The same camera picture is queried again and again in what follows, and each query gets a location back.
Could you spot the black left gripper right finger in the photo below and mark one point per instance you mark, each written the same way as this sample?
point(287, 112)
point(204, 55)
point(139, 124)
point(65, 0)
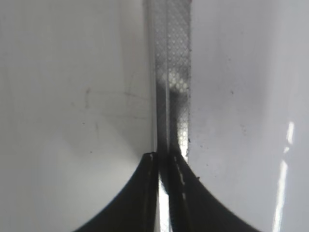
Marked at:
point(192, 208)

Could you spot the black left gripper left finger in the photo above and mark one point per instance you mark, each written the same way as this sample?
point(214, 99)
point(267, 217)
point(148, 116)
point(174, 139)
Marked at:
point(134, 207)

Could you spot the white whiteboard with grey frame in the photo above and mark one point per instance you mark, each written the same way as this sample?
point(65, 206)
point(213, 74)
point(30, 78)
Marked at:
point(76, 104)

